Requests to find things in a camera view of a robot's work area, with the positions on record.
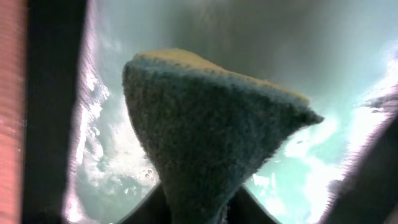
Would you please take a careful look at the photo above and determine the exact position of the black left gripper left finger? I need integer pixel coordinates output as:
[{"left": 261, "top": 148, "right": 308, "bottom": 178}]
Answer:
[{"left": 117, "top": 184, "right": 171, "bottom": 224}]

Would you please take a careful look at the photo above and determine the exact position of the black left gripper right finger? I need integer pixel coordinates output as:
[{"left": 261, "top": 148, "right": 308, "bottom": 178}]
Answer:
[{"left": 226, "top": 185, "right": 280, "bottom": 224}]

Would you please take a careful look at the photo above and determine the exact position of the green yellow sponge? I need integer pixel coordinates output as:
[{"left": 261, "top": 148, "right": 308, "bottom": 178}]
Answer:
[{"left": 123, "top": 49, "right": 323, "bottom": 224}]

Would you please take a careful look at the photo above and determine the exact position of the black rectangular water tray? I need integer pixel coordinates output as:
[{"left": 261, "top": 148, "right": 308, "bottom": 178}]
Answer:
[{"left": 22, "top": 0, "right": 397, "bottom": 223}]

